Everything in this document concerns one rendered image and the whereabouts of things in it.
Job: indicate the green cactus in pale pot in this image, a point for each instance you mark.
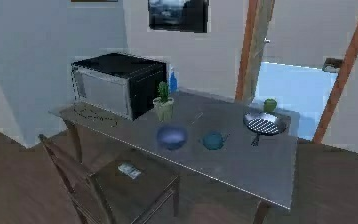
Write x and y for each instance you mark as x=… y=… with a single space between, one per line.
x=164 y=100

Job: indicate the blue bowl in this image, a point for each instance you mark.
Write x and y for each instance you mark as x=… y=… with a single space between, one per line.
x=172 y=137

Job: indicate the blue bottle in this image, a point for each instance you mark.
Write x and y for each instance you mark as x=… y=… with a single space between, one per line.
x=173 y=82

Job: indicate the grey metal table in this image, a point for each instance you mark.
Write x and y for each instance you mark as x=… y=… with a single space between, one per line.
x=220 y=146

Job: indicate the black and silver microwave oven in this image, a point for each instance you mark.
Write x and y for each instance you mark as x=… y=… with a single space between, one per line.
x=110 y=87

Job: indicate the small white and green packet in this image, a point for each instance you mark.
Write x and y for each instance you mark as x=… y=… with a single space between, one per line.
x=129 y=170

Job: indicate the black frying pan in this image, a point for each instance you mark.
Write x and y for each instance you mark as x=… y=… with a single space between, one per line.
x=264 y=123

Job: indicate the green apple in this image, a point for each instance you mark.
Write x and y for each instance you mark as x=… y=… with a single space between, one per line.
x=270 y=105

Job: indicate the brown wooden chair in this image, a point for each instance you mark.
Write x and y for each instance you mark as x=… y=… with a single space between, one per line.
x=120 y=186

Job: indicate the dark framed picture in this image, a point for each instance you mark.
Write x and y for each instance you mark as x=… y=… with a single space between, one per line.
x=178 y=15

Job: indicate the brown wooden room door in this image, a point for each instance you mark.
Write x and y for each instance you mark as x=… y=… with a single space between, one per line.
x=254 y=50

